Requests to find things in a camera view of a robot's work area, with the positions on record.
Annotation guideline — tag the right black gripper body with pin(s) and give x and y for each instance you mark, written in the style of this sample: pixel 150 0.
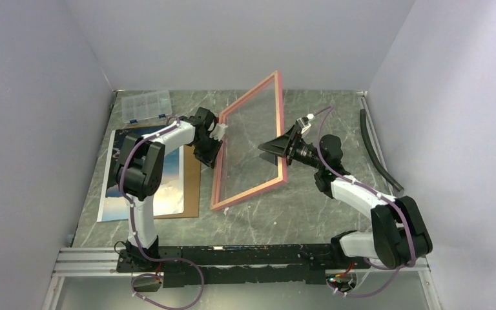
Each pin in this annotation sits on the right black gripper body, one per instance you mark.
pixel 300 151

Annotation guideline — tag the aluminium extrusion rail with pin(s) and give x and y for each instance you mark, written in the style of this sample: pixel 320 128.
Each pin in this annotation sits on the aluminium extrusion rail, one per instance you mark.
pixel 86 278

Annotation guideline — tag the pink wooden picture frame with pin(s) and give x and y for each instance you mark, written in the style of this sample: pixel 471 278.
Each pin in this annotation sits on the pink wooden picture frame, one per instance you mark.
pixel 254 118

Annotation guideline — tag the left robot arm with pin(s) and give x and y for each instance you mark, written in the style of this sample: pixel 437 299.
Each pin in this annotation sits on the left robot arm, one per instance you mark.
pixel 143 239

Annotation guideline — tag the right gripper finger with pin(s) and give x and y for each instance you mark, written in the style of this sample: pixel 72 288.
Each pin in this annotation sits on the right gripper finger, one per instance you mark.
pixel 282 145
pixel 271 158

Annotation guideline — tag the brown backing board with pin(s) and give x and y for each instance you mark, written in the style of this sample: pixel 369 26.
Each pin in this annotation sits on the brown backing board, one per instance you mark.
pixel 192 184

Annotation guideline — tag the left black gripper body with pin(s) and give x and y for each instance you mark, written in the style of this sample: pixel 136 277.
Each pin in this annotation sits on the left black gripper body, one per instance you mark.
pixel 206 151

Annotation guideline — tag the blue sky ocean photo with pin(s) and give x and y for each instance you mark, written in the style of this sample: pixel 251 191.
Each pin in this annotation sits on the blue sky ocean photo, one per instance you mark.
pixel 167 201

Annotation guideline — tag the clear plastic organizer box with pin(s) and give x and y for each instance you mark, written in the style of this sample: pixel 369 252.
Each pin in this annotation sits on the clear plastic organizer box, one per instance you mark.
pixel 156 104

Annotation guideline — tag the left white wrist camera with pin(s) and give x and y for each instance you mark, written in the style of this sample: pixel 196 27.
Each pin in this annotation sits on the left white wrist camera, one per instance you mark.
pixel 218 131

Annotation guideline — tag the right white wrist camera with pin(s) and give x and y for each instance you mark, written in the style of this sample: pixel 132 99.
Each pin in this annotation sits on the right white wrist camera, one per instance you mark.
pixel 304 123

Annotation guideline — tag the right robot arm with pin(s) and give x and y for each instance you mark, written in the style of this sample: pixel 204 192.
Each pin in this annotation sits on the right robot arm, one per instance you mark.
pixel 398 234

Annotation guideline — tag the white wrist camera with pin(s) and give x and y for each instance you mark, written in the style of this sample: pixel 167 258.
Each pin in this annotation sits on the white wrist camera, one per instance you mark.
pixel 218 131
pixel 304 123

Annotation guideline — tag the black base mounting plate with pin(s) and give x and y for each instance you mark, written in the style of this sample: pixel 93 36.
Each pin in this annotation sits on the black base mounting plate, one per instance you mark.
pixel 312 263

